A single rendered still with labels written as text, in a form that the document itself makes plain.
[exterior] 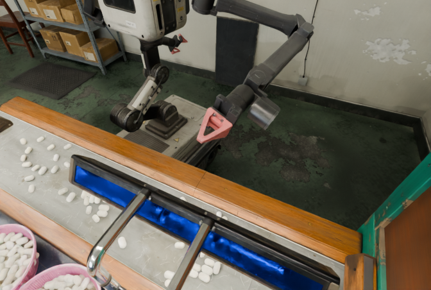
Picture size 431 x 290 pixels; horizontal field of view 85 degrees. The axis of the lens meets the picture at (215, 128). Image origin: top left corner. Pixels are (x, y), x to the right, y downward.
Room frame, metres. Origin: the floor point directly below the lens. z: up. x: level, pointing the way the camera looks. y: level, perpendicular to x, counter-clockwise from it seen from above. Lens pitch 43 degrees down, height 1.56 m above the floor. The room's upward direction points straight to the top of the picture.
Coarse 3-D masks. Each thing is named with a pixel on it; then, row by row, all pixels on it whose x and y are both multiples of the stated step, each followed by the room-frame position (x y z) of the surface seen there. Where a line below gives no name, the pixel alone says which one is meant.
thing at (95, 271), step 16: (144, 192) 0.27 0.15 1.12; (128, 208) 0.23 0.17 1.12; (112, 224) 0.21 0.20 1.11; (128, 224) 0.21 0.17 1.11; (208, 224) 0.20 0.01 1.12; (112, 240) 0.17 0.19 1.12; (192, 240) 0.17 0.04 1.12; (96, 256) 0.15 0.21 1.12; (192, 256) 0.15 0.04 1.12; (96, 272) 0.13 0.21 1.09; (176, 272) 0.12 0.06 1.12; (112, 288) 0.13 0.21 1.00; (176, 288) 0.10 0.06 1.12
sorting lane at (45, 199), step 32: (32, 128) 0.87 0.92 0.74; (0, 160) 0.66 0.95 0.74; (32, 160) 0.66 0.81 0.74; (64, 160) 0.66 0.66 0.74; (32, 192) 0.50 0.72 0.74; (64, 224) 0.38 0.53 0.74; (96, 224) 0.38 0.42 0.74; (128, 256) 0.27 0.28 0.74; (160, 256) 0.27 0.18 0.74; (320, 256) 0.27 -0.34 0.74; (192, 288) 0.19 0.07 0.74; (224, 288) 0.19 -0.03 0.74; (256, 288) 0.19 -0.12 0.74
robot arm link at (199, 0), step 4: (192, 0) 0.93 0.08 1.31; (196, 0) 0.93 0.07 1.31; (200, 0) 0.92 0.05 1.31; (204, 0) 0.92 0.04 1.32; (208, 0) 0.92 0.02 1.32; (212, 0) 0.93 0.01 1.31; (196, 4) 0.93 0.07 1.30; (200, 4) 0.92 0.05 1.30; (204, 4) 0.92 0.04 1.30; (208, 4) 0.92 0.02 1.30; (212, 4) 0.94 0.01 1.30; (200, 8) 0.92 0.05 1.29; (204, 8) 0.92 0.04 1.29; (208, 8) 0.93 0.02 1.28
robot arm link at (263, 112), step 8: (256, 72) 0.55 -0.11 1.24; (248, 80) 0.53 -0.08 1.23; (256, 80) 0.52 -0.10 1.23; (256, 88) 0.51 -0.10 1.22; (264, 96) 0.50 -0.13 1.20; (256, 104) 0.46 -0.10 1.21; (264, 104) 0.46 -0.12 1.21; (272, 104) 0.48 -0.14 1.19; (256, 112) 0.44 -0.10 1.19; (264, 112) 0.44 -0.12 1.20; (272, 112) 0.44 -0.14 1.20; (256, 120) 0.44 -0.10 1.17; (264, 120) 0.43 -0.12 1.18; (272, 120) 0.43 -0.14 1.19; (264, 128) 0.43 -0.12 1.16
